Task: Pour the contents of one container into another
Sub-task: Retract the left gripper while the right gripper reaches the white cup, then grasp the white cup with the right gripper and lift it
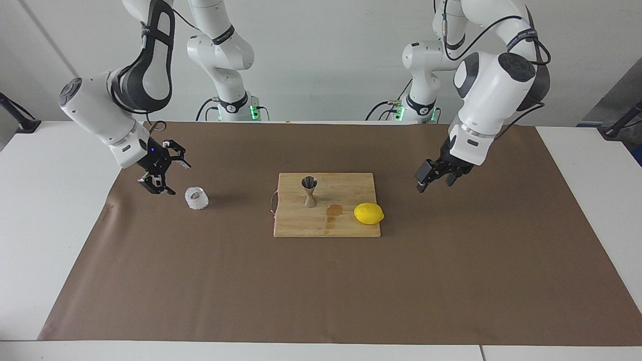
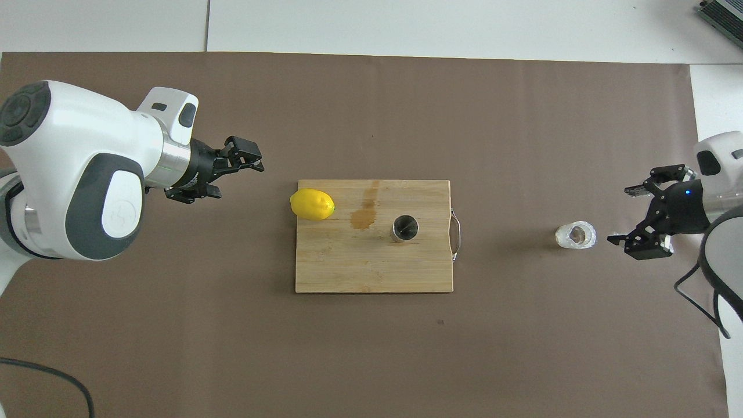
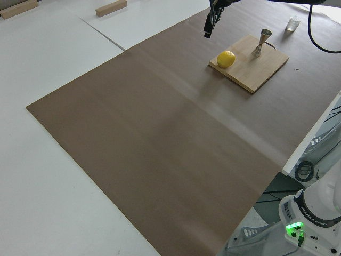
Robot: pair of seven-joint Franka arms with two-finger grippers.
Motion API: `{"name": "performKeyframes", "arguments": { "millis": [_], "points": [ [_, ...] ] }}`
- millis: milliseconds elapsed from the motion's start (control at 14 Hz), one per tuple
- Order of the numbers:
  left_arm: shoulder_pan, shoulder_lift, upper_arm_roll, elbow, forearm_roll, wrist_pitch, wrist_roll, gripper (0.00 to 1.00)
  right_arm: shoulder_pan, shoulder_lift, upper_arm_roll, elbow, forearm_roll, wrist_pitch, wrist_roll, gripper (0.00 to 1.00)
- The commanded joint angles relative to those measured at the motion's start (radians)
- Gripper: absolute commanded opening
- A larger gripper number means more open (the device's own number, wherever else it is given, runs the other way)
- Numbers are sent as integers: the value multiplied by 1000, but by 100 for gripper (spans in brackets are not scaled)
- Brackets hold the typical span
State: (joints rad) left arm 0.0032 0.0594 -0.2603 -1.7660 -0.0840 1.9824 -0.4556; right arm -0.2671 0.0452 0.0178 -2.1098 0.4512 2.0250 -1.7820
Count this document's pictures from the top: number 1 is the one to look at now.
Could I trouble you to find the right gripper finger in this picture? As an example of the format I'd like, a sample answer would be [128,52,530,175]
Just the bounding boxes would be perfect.
[162,139,192,170]
[137,172,177,196]

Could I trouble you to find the steel double jigger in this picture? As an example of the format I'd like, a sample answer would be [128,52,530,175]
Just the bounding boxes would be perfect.
[301,176,318,209]

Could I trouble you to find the yellow lemon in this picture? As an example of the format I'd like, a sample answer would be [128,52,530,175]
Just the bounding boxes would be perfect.
[354,203,385,225]

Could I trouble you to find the wooden cutting board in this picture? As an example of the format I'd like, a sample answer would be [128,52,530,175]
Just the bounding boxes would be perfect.
[270,172,382,238]

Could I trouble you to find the brown paper table mat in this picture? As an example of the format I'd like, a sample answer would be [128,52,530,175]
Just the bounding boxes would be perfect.
[38,122,642,347]

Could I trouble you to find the dark grey partition panel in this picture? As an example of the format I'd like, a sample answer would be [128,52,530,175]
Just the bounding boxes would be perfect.
[577,58,642,127]

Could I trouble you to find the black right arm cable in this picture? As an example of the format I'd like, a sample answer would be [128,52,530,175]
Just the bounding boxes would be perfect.
[142,5,201,135]

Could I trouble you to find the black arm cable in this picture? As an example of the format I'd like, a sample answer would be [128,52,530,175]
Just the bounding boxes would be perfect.
[440,0,552,140]
[142,5,201,135]

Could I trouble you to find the black right base cable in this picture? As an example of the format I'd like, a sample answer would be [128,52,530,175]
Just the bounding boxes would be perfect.
[196,97,223,122]

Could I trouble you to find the black left base cables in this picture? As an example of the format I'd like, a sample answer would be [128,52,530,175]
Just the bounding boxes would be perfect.
[365,79,413,122]

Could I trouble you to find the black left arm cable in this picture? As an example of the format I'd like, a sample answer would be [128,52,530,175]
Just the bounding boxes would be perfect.
[440,0,552,140]

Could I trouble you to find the black camera stand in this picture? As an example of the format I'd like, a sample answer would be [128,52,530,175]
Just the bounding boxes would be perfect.
[601,100,642,141]
[0,92,42,134]

